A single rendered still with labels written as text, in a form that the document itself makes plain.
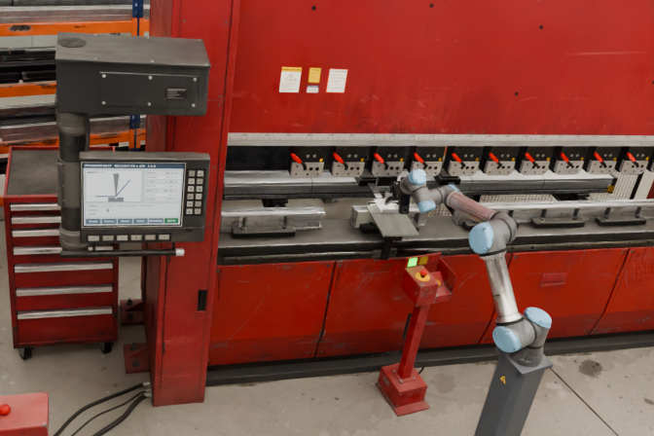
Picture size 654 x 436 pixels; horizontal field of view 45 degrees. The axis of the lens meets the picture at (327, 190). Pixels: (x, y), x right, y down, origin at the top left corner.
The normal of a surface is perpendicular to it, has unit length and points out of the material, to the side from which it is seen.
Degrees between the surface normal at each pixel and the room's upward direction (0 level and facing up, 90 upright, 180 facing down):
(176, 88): 90
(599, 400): 0
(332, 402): 0
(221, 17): 90
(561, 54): 90
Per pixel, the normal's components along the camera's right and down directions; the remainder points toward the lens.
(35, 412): 0.14, -0.86
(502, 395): -0.88, 0.12
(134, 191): 0.24, 0.52
